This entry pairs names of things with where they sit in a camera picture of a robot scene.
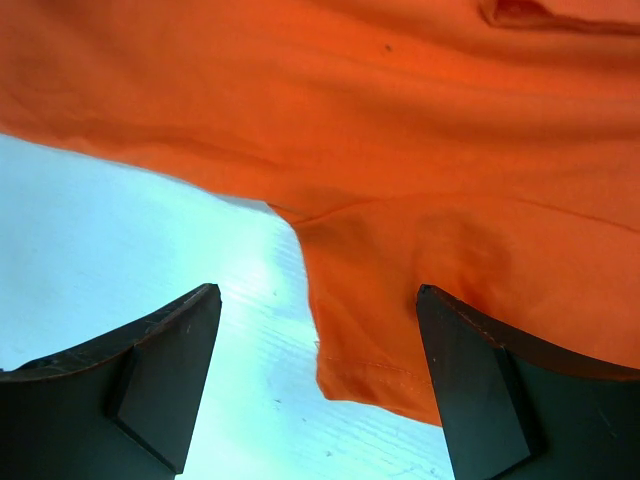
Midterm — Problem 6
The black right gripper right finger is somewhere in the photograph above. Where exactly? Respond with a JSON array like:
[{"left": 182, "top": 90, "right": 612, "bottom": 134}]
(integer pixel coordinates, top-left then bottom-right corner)
[{"left": 417, "top": 285, "right": 639, "bottom": 479}]

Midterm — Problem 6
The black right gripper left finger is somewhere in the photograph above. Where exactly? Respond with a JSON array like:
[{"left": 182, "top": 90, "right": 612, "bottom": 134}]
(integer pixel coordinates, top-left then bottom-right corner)
[{"left": 1, "top": 284, "right": 221, "bottom": 479}]

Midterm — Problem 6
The orange t shirt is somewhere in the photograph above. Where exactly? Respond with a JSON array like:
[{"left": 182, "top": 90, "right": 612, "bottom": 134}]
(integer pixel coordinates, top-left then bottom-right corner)
[{"left": 1, "top": 1, "right": 639, "bottom": 424}]

